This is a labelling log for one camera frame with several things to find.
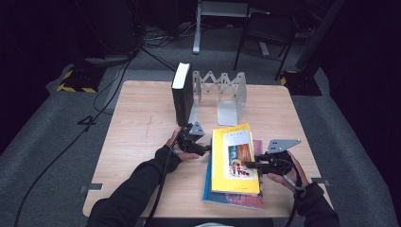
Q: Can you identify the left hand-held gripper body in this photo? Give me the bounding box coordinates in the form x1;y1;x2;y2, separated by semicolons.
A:
175;121;206;158

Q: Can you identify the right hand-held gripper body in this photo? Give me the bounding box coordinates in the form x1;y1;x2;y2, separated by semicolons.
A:
260;138;303;176

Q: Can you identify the yellow book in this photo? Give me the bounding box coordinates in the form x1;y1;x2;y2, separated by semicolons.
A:
210;122;261;196

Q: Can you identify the red and blue comic book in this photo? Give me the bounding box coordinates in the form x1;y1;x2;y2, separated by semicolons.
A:
214;138;265;211

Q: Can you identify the metal expandable bookend rack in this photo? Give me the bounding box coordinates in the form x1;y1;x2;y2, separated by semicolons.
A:
187;70;248;127

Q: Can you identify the black book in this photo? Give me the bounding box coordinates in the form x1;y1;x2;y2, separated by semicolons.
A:
170;61;195;128

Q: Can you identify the person's left hand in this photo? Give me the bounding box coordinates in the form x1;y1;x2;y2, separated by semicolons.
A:
166;127;201;162

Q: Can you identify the person's right hand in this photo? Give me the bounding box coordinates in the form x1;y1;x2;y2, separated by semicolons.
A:
267;151;311;191

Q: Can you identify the grey tape piece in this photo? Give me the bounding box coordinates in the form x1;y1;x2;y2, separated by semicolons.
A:
310;177;330;187
79;183;104;193

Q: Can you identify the black yellow striped stand base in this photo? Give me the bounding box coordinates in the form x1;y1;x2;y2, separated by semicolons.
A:
279;69;323;96
56;64;107;95

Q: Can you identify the person's white clothing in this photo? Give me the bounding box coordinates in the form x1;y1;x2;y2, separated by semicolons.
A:
194;222;235;227

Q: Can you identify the black chair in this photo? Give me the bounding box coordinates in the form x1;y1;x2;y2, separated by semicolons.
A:
233;11;299;81

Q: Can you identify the black cabinet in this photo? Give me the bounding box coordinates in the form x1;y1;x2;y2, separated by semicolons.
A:
74;0;143;61

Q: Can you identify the right hand-held gripper cable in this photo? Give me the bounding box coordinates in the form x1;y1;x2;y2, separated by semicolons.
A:
282;159;307;227

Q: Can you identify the hand-held gripper cable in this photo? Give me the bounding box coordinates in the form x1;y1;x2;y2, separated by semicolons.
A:
282;159;307;227
143;124;193;227

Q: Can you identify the left hand-held gripper cable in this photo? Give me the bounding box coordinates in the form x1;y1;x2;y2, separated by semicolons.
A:
143;124;193;227

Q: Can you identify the white metal desk frame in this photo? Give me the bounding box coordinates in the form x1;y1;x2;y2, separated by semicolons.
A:
192;0;272;55

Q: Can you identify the tangle of black cables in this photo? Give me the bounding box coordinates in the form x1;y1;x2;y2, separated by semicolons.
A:
140;22;197;50

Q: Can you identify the dark slanted post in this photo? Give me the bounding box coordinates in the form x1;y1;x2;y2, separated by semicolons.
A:
294;0;348;72

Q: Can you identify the long black floor cable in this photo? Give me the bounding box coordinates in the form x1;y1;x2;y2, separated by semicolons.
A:
12;46;143;227

